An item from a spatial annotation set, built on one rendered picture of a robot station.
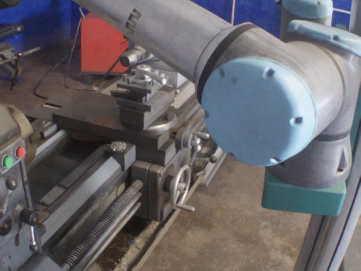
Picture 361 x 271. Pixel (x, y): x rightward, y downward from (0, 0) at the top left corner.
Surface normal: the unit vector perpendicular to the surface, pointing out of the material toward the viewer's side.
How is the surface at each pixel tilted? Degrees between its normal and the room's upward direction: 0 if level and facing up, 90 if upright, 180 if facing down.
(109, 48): 90
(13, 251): 90
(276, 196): 90
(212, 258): 0
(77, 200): 36
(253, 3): 90
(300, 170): 70
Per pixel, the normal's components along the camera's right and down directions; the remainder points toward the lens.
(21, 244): 0.93, 0.20
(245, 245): 0.05, -0.89
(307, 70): 0.44, -0.58
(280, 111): -0.58, 0.36
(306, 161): -0.32, 0.07
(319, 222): -0.22, 0.43
